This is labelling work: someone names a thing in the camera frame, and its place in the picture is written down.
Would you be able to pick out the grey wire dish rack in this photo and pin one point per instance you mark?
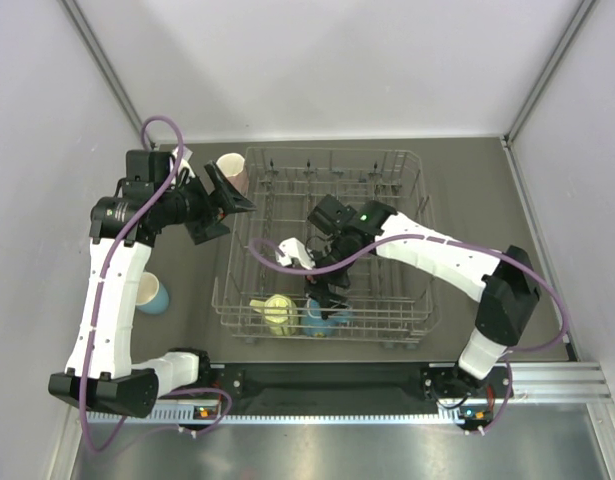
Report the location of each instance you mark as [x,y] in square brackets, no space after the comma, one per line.
[383,301]

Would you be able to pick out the pink mug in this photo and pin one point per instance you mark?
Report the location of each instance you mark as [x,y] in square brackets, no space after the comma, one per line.
[233,167]

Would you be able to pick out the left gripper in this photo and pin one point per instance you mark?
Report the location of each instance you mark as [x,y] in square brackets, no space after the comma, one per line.
[207,225]

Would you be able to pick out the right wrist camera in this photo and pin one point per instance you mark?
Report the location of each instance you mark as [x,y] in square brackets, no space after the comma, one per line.
[292,252]

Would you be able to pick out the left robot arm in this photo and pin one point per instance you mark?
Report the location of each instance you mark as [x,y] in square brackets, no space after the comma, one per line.
[157,191]

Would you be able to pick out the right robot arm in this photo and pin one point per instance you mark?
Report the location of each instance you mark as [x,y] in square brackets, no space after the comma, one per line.
[499,283]

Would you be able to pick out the plain blue mug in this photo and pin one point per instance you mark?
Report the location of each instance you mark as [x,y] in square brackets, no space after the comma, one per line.
[152,297]

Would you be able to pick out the aluminium frame rail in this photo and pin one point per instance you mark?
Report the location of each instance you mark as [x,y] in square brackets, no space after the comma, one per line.
[531,383]

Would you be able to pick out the blue floral mug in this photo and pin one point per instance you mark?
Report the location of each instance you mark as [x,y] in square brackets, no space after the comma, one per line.
[313,324]

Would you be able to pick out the yellow mug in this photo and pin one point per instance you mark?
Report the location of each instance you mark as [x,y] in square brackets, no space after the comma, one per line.
[279,313]

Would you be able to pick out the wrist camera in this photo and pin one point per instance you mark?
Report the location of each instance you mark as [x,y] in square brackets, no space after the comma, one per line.
[181,157]
[292,252]

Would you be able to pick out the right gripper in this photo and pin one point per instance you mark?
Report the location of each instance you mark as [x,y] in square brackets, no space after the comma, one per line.
[318,287]

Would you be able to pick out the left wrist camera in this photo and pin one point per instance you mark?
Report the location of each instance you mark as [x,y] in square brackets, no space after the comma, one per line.
[181,157]

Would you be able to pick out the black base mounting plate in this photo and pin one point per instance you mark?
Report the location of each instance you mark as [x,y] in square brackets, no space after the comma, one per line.
[417,379]

